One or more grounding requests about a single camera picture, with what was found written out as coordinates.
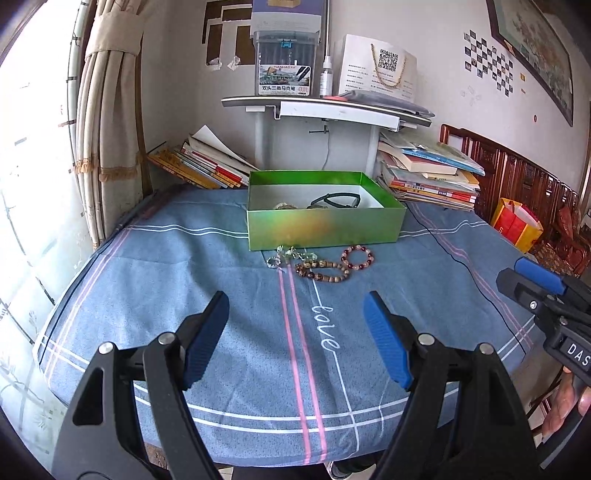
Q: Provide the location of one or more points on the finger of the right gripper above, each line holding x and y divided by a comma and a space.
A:
530, 285

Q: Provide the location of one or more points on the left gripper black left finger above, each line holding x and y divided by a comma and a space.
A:
100, 437

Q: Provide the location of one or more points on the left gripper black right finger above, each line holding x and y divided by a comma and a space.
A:
463, 418

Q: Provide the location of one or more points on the silver chain jewelry cluster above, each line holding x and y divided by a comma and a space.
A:
283, 256

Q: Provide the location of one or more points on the green jewelry box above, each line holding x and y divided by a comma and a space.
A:
335, 208

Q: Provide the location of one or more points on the right human hand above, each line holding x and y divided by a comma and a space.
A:
564, 402

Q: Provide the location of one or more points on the red yellow gift bag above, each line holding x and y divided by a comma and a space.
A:
517, 223

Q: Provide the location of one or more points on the dark wooden headboard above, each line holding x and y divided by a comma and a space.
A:
509, 175

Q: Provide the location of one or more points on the right stack of books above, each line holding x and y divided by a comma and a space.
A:
414, 168

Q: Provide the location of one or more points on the stack of books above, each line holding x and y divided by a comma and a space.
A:
203, 161
414, 168

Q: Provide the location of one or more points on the blue striped bedsheet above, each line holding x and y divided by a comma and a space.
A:
296, 378

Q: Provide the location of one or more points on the beige curtain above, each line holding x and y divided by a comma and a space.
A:
109, 156

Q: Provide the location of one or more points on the beige patterned bangle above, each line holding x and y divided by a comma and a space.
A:
285, 206

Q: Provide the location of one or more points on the left stack of books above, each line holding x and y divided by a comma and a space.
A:
203, 161

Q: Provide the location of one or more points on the white paper shopping bag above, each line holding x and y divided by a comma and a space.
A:
376, 66

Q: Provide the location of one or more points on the white bedside desk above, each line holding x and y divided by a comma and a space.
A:
303, 133

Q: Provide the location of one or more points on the small white bottle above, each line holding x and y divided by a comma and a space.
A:
326, 78

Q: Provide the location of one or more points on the clear marker pen case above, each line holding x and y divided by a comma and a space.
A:
286, 36

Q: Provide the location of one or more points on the checkered wall sticker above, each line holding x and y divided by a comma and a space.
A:
486, 61

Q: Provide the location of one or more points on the framed wall picture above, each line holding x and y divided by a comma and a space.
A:
523, 29

